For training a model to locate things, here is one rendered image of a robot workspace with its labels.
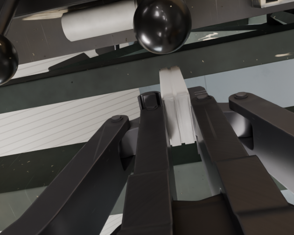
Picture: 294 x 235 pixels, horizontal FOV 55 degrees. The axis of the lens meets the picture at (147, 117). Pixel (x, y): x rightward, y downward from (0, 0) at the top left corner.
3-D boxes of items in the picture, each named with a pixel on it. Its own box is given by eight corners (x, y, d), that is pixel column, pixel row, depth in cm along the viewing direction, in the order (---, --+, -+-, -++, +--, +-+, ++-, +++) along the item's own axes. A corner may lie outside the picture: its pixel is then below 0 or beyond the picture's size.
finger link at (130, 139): (171, 151, 14) (113, 160, 14) (166, 113, 19) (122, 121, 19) (165, 124, 14) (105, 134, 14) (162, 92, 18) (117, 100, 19)
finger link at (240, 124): (194, 118, 13) (258, 107, 13) (184, 87, 18) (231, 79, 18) (199, 145, 14) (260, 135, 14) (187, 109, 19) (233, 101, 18)
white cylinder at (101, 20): (73, 39, 32) (142, 25, 32) (66, 43, 30) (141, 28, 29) (66, 12, 31) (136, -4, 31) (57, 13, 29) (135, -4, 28)
